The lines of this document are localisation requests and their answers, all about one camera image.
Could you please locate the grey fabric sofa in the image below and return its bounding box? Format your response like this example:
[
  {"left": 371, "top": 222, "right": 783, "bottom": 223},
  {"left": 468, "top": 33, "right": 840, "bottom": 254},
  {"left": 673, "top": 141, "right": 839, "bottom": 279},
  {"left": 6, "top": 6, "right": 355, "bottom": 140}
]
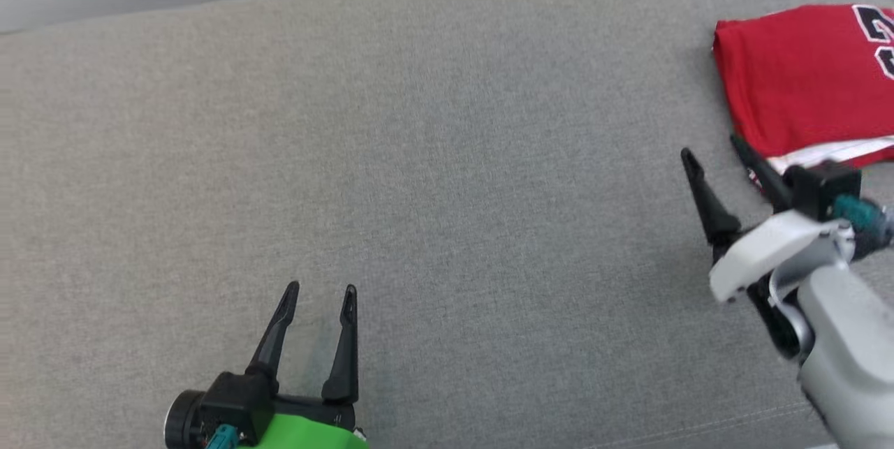
[{"left": 0, "top": 0, "right": 894, "bottom": 449}]

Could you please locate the red and white jersey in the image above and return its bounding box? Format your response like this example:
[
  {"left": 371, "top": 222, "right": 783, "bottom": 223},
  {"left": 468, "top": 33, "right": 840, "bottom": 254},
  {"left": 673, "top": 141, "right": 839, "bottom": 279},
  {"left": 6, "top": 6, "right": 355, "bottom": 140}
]
[{"left": 712, "top": 4, "right": 894, "bottom": 174}]

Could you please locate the right camera cable teal plug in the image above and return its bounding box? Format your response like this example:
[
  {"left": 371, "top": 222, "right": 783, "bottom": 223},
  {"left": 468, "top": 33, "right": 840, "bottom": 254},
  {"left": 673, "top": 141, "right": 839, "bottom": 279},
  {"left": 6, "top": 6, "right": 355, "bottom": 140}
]
[{"left": 833, "top": 194, "right": 894, "bottom": 258}]

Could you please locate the left camera cable teal plug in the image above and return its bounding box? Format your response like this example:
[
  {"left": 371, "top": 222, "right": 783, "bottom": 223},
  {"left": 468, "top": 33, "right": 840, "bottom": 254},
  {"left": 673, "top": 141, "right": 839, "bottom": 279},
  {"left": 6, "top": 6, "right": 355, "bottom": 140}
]
[{"left": 206, "top": 423, "right": 242, "bottom": 449}]

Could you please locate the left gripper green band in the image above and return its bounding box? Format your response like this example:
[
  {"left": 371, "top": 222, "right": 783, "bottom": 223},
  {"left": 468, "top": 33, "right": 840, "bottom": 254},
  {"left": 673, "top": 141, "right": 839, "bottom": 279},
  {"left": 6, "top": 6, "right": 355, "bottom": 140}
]
[{"left": 164, "top": 281, "right": 369, "bottom": 449}]

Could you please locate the camera cable teal plug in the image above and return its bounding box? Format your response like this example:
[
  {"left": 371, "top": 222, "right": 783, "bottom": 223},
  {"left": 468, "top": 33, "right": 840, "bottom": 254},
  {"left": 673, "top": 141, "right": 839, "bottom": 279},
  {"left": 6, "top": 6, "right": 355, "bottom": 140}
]
[
  {"left": 833, "top": 194, "right": 894, "bottom": 258},
  {"left": 206, "top": 423, "right": 242, "bottom": 449}
]

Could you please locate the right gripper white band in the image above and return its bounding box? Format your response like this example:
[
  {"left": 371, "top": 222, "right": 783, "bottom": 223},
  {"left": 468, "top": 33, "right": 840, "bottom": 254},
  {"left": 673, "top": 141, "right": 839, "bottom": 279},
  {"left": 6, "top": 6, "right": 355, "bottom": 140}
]
[{"left": 681, "top": 135, "right": 854, "bottom": 303}]

